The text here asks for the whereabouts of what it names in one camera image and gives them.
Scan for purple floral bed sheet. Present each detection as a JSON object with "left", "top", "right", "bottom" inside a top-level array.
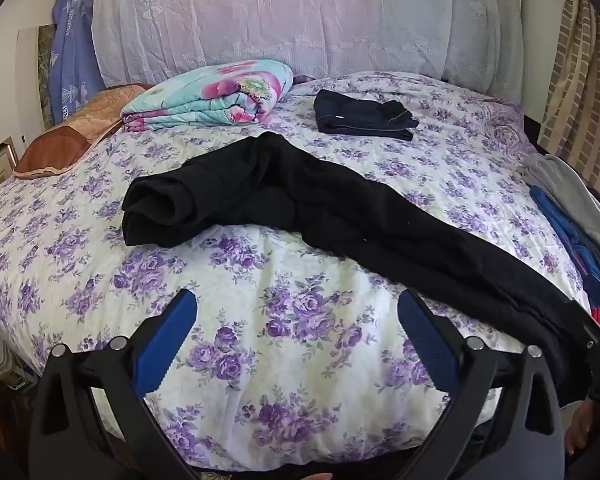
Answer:
[{"left": 0, "top": 71, "right": 593, "bottom": 472}]

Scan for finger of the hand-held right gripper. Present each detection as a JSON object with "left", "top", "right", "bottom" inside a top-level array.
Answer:
[{"left": 576, "top": 309, "right": 600, "bottom": 353}]

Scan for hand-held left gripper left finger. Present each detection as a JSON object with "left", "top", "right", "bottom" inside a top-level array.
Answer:
[{"left": 30, "top": 289, "right": 199, "bottom": 480}]

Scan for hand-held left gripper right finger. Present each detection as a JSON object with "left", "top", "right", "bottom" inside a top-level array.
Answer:
[{"left": 397, "top": 287, "right": 565, "bottom": 480}]

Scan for beige brick-pattern curtain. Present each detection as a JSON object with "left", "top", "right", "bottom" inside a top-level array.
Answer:
[{"left": 536, "top": 0, "right": 600, "bottom": 198}]

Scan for blue printed cloth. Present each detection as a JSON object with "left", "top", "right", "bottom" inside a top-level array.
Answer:
[{"left": 50, "top": 0, "right": 101, "bottom": 126}]

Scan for black pants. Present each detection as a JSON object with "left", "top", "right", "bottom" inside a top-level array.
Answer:
[{"left": 122, "top": 131, "right": 600, "bottom": 407}]

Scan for lilac lace headboard cover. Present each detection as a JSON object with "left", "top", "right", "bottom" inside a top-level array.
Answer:
[{"left": 91, "top": 0, "right": 526, "bottom": 102}]

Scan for person's right hand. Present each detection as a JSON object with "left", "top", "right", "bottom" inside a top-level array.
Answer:
[{"left": 562, "top": 399, "right": 598, "bottom": 457}]

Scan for blue garment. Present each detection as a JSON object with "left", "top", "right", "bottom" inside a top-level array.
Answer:
[{"left": 530, "top": 186, "right": 600, "bottom": 311}]

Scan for green patterned panel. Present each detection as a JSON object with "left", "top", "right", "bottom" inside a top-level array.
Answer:
[{"left": 36, "top": 24, "right": 59, "bottom": 127}]

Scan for folded turquoise floral blanket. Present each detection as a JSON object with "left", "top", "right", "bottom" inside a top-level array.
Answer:
[{"left": 120, "top": 59, "right": 294, "bottom": 133}]

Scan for brown patterned pillow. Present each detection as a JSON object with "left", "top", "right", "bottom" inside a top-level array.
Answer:
[{"left": 13, "top": 83, "right": 151, "bottom": 180}]

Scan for folded dark navy garment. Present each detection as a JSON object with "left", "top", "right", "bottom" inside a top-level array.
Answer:
[{"left": 313, "top": 89, "right": 420, "bottom": 143}]

